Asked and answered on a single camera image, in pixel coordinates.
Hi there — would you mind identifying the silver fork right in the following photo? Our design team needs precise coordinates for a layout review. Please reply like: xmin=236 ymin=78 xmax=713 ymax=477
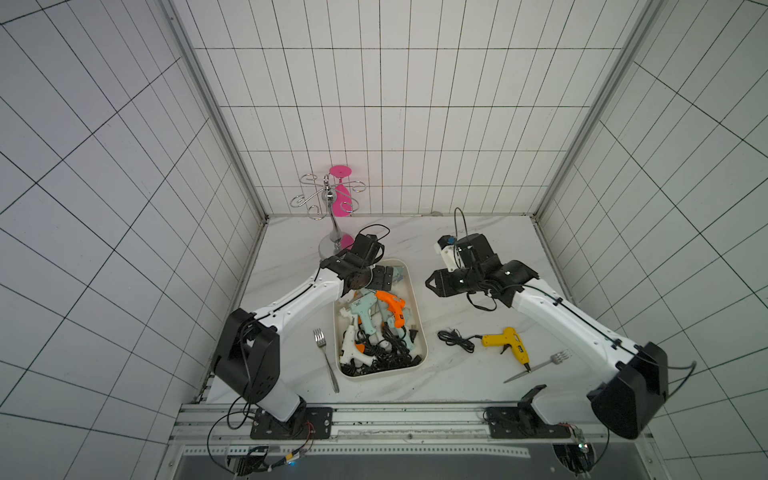
xmin=504 ymin=351 xmax=570 ymax=384

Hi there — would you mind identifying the cream plastic storage box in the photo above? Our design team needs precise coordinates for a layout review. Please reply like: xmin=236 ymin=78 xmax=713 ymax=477
xmin=334 ymin=259 xmax=428 ymax=380

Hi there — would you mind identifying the yellow glue gun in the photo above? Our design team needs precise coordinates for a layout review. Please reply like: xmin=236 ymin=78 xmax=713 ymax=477
xmin=481 ymin=327 xmax=531 ymax=372

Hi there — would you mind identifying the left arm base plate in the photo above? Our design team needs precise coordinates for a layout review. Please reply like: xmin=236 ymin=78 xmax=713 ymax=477
xmin=250 ymin=406 xmax=334 ymax=440

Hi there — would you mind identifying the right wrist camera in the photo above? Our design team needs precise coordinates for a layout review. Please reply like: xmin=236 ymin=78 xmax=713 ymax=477
xmin=435 ymin=235 xmax=463 ymax=272

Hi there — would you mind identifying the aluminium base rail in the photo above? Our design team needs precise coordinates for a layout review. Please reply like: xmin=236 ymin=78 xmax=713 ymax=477
xmin=169 ymin=402 xmax=626 ymax=458

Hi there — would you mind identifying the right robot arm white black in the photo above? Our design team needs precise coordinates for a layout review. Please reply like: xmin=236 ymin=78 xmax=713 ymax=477
xmin=425 ymin=233 xmax=670 ymax=440

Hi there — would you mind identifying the silver fork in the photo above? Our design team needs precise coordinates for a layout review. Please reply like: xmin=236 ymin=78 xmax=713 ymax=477
xmin=313 ymin=328 xmax=340 ymax=394
xmin=504 ymin=351 xmax=570 ymax=384

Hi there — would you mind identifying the silver fork left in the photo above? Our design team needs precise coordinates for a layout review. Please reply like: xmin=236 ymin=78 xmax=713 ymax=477
xmin=313 ymin=328 xmax=340 ymax=394

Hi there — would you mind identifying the mint green glue gun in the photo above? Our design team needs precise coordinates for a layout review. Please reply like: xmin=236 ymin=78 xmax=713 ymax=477
xmin=349 ymin=292 xmax=378 ymax=337

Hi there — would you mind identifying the chrome cup holder stand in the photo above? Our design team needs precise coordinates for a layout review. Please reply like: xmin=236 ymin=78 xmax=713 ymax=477
xmin=289 ymin=171 xmax=367 ymax=259

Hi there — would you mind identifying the white glue gun orange trigger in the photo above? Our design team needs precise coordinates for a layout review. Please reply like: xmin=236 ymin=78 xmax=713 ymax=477
xmin=339 ymin=325 xmax=375 ymax=367

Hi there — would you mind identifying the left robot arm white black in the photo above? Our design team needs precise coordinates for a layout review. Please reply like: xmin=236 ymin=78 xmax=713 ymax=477
xmin=211 ymin=233 xmax=391 ymax=427

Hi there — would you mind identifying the pink wine glass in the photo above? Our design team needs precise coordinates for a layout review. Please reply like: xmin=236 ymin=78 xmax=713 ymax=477
xmin=329 ymin=165 xmax=354 ymax=250

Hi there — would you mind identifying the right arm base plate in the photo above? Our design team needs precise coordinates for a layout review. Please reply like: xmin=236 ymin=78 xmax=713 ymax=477
xmin=483 ymin=407 xmax=571 ymax=440

